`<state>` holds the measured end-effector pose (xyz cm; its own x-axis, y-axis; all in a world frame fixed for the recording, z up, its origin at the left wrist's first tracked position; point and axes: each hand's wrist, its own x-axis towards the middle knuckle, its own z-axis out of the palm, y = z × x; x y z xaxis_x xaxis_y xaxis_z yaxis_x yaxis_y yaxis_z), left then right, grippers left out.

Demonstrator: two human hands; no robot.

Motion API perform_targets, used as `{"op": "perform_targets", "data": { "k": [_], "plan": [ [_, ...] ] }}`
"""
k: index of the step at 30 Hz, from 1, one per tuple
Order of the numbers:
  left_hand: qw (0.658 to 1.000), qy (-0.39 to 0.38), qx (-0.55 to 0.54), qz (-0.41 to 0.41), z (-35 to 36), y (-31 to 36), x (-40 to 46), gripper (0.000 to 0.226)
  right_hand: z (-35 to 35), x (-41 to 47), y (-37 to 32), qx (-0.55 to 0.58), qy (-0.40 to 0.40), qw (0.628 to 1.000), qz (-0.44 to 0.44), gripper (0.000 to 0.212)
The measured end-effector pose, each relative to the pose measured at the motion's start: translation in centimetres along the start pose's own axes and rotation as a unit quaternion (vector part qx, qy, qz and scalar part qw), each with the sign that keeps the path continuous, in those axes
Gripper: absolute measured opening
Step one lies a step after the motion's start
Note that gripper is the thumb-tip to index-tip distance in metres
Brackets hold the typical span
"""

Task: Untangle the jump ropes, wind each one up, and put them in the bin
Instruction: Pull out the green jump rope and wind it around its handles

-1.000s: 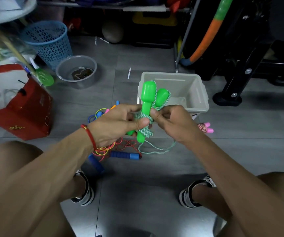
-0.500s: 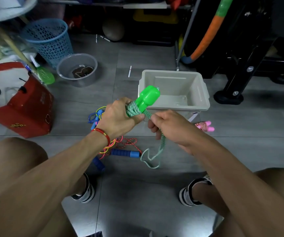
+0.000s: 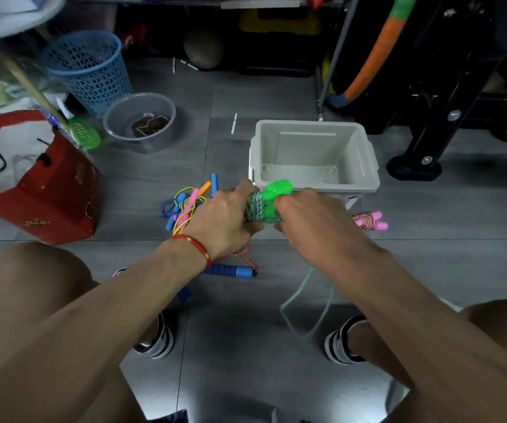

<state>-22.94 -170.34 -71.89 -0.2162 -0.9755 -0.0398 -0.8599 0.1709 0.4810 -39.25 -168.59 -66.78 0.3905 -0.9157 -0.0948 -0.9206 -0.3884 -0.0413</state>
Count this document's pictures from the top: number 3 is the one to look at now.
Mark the person's left hand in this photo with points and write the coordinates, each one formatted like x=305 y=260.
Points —
x=222 y=224

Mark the person's right hand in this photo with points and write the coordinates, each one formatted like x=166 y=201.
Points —
x=324 y=229

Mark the grey plastic storage bin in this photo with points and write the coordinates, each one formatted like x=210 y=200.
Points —
x=315 y=149

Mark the person's left forearm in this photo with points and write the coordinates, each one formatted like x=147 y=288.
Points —
x=81 y=326

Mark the person's right forearm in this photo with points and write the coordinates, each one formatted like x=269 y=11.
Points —
x=447 y=339

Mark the person's right shoe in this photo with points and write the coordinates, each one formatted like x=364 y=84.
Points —
x=337 y=348

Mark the person's shoe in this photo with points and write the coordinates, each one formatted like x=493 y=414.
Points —
x=161 y=343
x=337 y=348

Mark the person's left shoe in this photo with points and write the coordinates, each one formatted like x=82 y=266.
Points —
x=161 y=343

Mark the clear bin lid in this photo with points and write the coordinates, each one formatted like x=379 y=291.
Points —
x=451 y=305

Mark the person's right leg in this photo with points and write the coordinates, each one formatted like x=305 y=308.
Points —
x=500 y=330

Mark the person's leg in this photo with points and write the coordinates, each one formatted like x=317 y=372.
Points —
x=500 y=330
x=24 y=277

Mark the person's left leg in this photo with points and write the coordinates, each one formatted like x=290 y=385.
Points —
x=24 y=277

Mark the grey plastic basin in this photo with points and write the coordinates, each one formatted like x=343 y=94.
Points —
x=117 y=123

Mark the green spray bottle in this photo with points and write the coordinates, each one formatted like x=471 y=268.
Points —
x=85 y=134

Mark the red paper bag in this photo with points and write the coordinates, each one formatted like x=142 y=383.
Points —
x=59 y=198

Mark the black weight machine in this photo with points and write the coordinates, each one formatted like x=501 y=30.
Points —
x=438 y=105

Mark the brown ball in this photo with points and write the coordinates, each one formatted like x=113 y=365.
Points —
x=203 y=49

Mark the multicoloured hula hoop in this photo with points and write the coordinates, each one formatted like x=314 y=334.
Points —
x=377 y=48

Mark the blue mesh wastebasket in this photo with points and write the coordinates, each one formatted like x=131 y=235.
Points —
x=90 y=79

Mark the small clear water bottle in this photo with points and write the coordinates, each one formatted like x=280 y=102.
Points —
x=51 y=118

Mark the yellow flat board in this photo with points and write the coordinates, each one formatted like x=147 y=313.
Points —
x=253 y=24

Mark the orange red fabric bag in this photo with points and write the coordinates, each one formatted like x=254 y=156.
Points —
x=314 y=0

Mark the white oval side table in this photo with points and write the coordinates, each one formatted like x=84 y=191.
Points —
x=15 y=19

